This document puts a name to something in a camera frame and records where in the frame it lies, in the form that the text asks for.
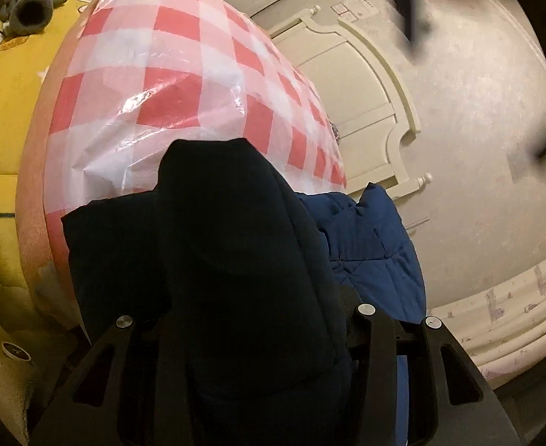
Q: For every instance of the cream floral cloth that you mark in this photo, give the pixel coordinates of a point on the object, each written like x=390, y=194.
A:
x=510, y=316

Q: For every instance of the navy padded jacket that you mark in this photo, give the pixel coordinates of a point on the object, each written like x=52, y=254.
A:
x=236, y=265

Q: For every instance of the red white checkered plastic tablecloth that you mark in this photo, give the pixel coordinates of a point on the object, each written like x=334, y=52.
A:
x=171, y=83

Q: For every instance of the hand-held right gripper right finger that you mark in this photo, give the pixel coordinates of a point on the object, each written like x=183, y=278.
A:
x=384, y=362

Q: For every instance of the cream wooden bed headboard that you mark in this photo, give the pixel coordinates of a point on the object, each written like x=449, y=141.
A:
x=347, y=93

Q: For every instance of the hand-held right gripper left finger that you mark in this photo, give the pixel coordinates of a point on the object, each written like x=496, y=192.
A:
x=138, y=362

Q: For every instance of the yellow floral blanket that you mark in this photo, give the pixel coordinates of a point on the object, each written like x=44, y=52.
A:
x=3, y=116

